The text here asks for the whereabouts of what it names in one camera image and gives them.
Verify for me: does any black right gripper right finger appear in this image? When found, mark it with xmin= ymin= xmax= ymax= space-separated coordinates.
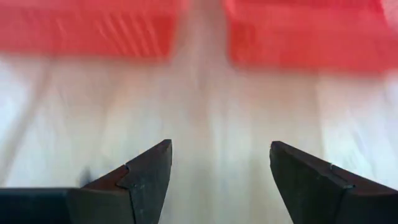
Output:
xmin=269 ymin=140 xmax=398 ymax=224

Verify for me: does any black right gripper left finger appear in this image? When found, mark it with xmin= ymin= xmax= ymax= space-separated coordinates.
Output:
xmin=0 ymin=139 xmax=174 ymax=224

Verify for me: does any red plastic basket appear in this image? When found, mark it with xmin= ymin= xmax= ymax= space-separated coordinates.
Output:
xmin=0 ymin=0 xmax=187 ymax=62
xmin=222 ymin=0 xmax=398 ymax=74

